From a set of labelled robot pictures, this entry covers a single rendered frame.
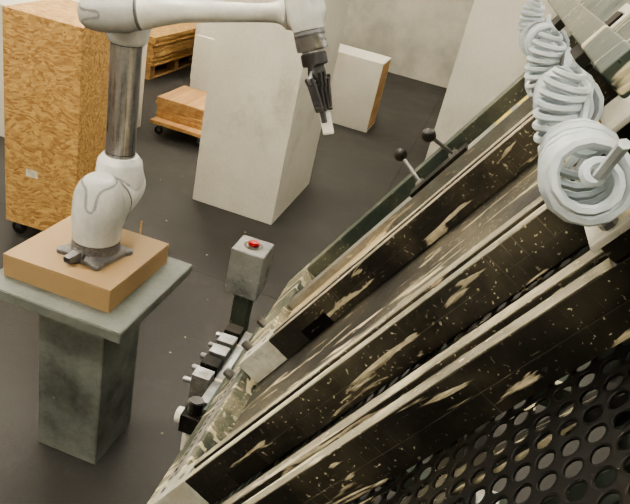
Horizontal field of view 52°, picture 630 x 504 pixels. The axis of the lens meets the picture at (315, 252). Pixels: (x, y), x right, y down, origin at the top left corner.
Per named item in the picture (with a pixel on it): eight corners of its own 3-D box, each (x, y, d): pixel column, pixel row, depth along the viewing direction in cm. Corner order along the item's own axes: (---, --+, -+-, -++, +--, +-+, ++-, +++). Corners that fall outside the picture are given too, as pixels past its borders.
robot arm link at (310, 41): (329, 27, 186) (333, 48, 188) (302, 33, 191) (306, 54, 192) (316, 28, 179) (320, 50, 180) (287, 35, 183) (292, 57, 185)
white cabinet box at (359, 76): (325, 108, 728) (339, 43, 695) (374, 122, 719) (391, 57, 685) (313, 117, 689) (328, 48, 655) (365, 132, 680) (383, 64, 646)
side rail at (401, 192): (332, 283, 230) (310, 261, 228) (602, 55, 178) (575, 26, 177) (328, 291, 225) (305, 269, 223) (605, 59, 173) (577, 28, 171)
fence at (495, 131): (301, 306, 207) (292, 297, 207) (547, 97, 162) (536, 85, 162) (296, 314, 203) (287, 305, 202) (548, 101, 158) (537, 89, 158)
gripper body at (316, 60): (318, 50, 181) (324, 84, 183) (330, 48, 188) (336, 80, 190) (294, 55, 184) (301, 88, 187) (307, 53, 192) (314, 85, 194)
